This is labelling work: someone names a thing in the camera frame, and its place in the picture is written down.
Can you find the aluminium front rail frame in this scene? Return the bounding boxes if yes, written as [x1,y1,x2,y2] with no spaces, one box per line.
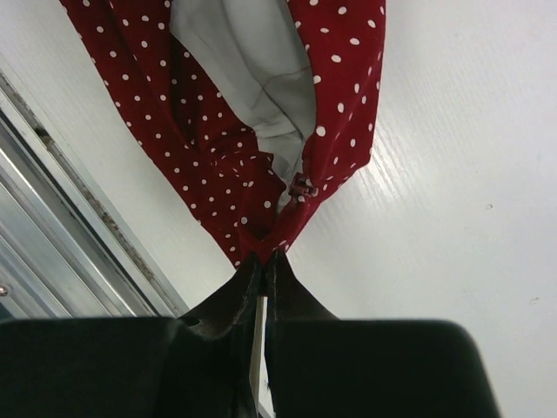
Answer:
[1,80,187,319]

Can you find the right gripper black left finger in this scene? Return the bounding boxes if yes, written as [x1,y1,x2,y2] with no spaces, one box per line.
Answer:
[1,255,263,417]

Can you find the red polka dot skirt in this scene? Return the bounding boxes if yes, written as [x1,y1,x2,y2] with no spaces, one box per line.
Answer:
[63,0,386,265]

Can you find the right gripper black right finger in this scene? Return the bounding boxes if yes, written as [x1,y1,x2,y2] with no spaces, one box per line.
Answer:
[265,250,500,417]

